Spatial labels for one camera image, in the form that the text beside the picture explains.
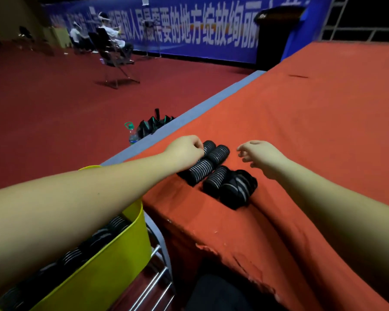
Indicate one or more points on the grey metal ladder frame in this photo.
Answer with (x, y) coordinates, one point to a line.
(337, 16)

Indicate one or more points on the person's left hand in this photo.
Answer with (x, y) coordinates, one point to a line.
(183, 152)

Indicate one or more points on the black podium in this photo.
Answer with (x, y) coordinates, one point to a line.
(274, 38)

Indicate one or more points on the black folding chair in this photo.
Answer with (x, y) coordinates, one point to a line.
(112, 58)

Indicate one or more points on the metal rail rack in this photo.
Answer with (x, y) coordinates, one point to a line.
(152, 285)

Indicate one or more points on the person's right hand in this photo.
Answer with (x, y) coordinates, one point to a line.
(265, 158)

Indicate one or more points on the person's left forearm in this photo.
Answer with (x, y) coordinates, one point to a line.
(68, 207)

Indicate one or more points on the blue banner with white print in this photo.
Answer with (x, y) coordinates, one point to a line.
(194, 32)

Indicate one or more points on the person's dark trousers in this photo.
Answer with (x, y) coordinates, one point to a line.
(220, 296)

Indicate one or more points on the heap of black discs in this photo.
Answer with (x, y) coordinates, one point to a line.
(97, 239)

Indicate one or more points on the rows of black round discs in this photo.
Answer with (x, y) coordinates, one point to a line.
(214, 178)

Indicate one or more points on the black tripod stand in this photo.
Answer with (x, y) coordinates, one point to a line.
(153, 35)

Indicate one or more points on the person's right fingers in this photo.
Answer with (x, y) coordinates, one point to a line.
(246, 152)

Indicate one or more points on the person's left fingers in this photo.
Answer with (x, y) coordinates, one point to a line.
(198, 146)

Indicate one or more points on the clear water bottle green cap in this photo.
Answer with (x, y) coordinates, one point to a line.
(133, 135)

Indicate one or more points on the red tablecloth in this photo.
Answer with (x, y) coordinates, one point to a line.
(311, 132)

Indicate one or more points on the person's right forearm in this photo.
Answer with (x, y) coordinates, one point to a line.
(337, 216)

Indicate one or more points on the yellow plastic bin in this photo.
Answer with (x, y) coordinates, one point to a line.
(100, 278)

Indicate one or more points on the black bag with green trim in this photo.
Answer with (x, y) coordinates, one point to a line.
(152, 124)

